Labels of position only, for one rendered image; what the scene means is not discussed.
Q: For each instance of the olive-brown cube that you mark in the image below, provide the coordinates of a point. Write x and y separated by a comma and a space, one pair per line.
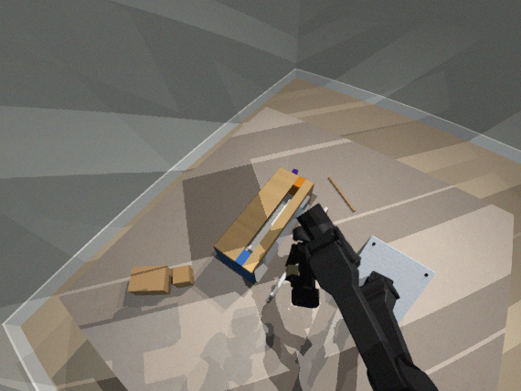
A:
292, 269

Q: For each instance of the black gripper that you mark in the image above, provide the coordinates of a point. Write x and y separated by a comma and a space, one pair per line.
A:
304, 292

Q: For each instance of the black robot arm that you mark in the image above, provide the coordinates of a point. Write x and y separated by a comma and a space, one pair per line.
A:
367, 310

